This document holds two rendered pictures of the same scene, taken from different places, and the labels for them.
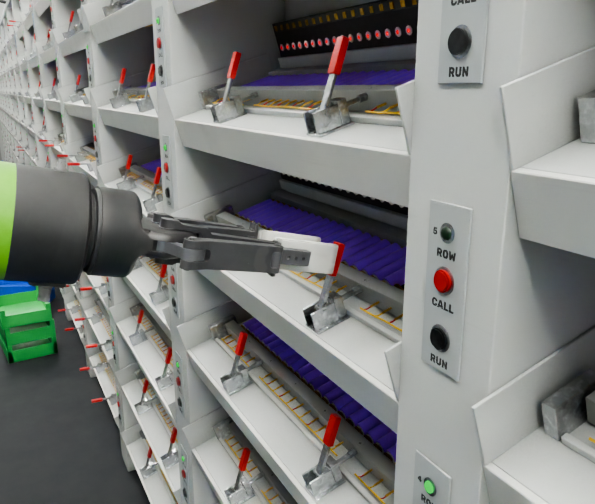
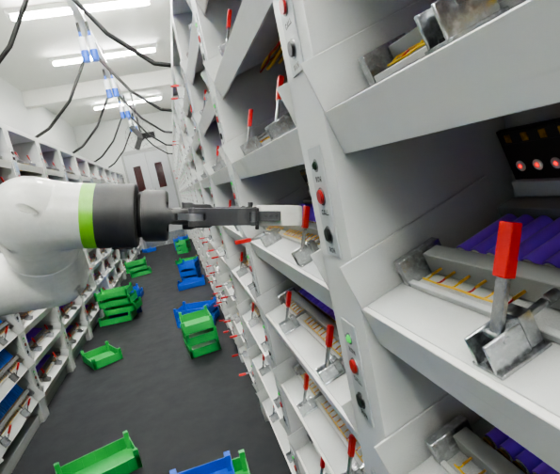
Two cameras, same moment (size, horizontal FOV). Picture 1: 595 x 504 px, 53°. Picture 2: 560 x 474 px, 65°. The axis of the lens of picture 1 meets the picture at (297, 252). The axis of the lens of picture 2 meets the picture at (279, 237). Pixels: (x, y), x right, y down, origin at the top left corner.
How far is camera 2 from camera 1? 0.22 m
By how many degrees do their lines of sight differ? 17
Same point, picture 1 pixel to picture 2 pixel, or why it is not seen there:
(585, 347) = (426, 224)
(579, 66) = (358, 41)
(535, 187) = (333, 117)
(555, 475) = (399, 304)
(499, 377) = (357, 247)
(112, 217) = (149, 203)
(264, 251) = (243, 212)
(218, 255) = (212, 216)
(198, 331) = (271, 300)
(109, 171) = not seen: hidden behind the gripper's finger
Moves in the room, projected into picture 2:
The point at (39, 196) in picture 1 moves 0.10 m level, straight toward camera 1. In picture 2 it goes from (105, 196) to (86, 197)
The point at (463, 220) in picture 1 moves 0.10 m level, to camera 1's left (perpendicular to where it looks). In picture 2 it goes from (317, 153) to (230, 173)
